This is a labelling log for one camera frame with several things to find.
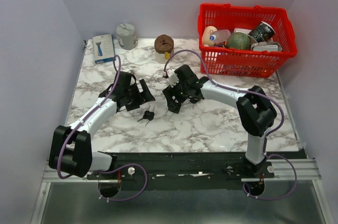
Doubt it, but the brown lidded white jar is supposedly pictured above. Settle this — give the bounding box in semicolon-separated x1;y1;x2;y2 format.
154;34;174;64

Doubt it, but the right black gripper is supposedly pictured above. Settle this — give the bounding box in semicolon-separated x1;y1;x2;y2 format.
162;80;189;109

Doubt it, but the green round melon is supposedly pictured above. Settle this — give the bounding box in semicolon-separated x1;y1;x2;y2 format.
227;32;250;50

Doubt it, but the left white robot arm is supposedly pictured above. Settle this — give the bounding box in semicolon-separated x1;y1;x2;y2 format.
48;72;155;179

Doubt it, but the beige egg shaped toy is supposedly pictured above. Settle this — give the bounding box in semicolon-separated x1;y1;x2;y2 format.
201;26;217;46

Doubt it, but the black key bunch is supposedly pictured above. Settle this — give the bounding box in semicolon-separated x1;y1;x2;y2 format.
138;107;155;126

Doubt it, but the red plastic basket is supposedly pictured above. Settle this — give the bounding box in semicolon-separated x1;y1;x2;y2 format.
198;3;297;78

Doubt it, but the razor package box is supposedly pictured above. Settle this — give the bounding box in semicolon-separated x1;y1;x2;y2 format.
93;34;115;64

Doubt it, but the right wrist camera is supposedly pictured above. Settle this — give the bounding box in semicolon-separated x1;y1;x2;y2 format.
166;72;180;88

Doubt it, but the pink plastic bottle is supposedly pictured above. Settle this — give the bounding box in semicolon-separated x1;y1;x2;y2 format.
209;29;231;44

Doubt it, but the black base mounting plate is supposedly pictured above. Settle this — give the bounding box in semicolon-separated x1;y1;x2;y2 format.
54;151;307;191

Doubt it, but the black paper cup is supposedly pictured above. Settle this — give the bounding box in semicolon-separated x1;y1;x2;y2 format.
248;21;275;43

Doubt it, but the grey marble cup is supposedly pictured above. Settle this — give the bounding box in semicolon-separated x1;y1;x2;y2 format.
116;23;138;50

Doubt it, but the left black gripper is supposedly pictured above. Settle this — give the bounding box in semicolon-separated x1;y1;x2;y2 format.
124;79;155;111

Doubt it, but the white box in basket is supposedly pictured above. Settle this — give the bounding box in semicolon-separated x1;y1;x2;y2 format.
251;42;283;52

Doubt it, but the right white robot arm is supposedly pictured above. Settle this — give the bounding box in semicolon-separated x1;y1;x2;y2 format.
163;64;277;178

